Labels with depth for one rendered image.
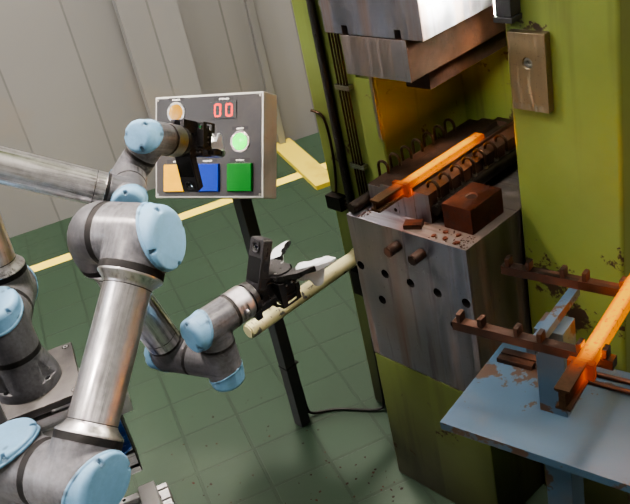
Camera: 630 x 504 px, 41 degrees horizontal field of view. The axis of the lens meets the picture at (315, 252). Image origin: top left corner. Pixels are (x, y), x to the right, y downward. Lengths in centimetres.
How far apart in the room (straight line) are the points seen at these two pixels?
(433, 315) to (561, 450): 53
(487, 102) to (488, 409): 94
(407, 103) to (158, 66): 250
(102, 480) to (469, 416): 79
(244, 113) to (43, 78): 254
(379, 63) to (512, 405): 80
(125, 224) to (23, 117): 329
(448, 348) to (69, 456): 105
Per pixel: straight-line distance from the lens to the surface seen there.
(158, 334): 174
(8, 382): 199
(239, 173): 223
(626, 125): 180
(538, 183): 195
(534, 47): 180
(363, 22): 191
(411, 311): 214
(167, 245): 146
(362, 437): 281
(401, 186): 200
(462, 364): 213
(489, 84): 238
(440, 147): 222
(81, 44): 466
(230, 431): 297
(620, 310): 162
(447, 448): 240
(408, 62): 185
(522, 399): 185
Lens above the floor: 190
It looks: 30 degrees down
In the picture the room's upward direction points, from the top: 13 degrees counter-clockwise
